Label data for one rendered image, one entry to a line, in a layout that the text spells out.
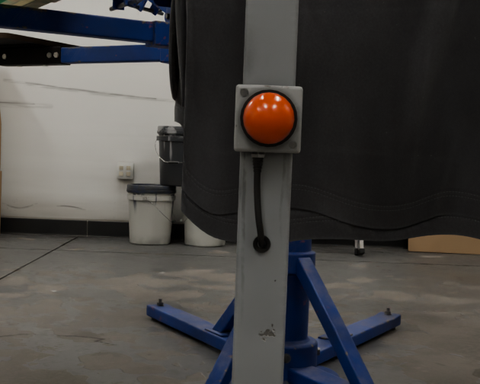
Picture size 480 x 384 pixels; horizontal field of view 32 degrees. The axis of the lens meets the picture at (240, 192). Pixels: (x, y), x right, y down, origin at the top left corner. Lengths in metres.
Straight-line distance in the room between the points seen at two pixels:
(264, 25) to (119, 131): 4.99
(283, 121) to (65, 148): 5.10
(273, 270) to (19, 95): 5.16
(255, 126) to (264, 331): 0.16
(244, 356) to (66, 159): 5.06
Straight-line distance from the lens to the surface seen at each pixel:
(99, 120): 5.64
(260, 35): 0.64
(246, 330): 0.65
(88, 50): 2.67
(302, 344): 2.28
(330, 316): 2.13
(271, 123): 0.59
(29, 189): 5.74
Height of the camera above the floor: 0.63
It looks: 3 degrees down
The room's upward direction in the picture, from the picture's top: 2 degrees clockwise
